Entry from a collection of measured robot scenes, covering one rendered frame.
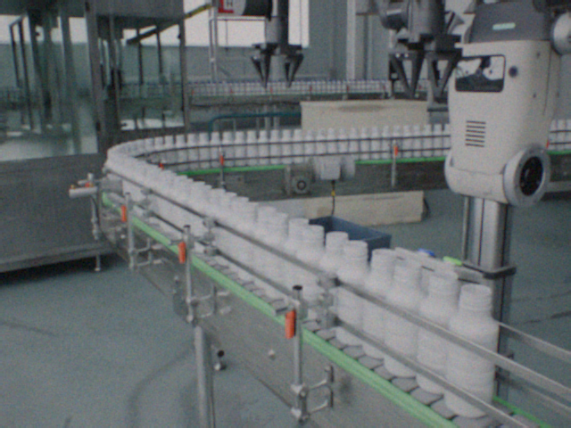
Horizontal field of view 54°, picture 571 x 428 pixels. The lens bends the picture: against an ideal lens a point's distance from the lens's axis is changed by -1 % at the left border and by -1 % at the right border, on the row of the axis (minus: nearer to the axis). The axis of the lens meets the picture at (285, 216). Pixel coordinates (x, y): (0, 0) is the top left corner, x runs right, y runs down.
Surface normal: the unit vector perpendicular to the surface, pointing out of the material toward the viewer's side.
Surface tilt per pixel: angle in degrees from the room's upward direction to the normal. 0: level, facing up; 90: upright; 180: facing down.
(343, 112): 90
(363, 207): 89
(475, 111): 90
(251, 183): 90
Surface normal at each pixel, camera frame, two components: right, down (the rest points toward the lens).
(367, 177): 0.24, 0.23
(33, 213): 0.53, 0.20
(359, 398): -0.85, 0.14
